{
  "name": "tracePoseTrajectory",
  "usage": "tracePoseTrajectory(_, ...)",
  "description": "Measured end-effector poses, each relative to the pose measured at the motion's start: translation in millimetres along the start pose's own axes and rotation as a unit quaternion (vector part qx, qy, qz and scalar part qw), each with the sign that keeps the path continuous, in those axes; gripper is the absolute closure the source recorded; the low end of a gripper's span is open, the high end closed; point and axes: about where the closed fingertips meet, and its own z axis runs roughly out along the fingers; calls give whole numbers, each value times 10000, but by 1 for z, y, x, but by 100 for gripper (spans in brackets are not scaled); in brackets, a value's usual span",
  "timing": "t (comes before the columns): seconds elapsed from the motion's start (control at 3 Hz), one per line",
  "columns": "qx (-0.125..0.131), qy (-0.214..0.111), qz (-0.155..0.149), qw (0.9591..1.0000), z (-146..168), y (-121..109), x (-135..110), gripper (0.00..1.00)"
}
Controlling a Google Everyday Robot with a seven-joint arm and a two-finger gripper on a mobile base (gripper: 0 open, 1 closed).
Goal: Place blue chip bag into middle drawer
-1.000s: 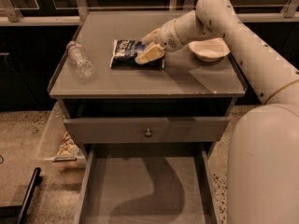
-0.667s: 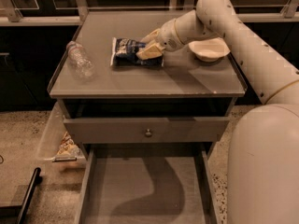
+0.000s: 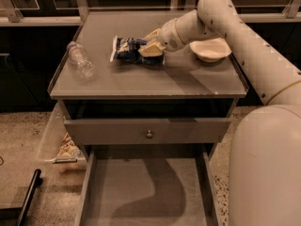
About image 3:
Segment grey drawer cabinet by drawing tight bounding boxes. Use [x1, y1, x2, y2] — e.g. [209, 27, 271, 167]
[47, 10, 250, 162]

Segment grey top drawer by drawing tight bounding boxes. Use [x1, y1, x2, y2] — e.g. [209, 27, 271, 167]
[64, 118, 230, 145]

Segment white paper bowl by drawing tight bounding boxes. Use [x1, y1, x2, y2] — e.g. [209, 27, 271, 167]
[189, 38, 231, 63]

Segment round metal drawer knob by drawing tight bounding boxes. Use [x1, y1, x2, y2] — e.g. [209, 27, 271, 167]
[146, 130, 153, 138]

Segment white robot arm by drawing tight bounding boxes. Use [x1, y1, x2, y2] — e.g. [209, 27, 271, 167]
[139, 0, 301, 226]

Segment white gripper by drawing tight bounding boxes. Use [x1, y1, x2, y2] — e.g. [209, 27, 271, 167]
[138, 19, 184, 57]

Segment clear plastic storage bin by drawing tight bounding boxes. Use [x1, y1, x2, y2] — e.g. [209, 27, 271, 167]
[37, 105, 87, 172]

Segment snack packets in bin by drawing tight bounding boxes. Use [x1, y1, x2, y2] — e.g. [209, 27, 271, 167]
[57, 133, 82, 157]

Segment open grey middle drawer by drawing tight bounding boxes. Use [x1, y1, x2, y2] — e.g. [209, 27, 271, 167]
[74, 148, 222, 226]

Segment metal window frame rail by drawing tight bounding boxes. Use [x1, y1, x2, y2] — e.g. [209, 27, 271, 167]
[0, 0, 301, 28]

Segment blue chip bag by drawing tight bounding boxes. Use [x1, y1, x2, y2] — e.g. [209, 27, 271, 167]
[110, 36, 165, 66]

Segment clear plastic water bottle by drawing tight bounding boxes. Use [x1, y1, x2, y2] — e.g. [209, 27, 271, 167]
[67, 41, 97, 80]

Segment black metal bar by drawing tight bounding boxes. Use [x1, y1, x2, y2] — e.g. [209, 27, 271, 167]
[0, 169, 43, 226]

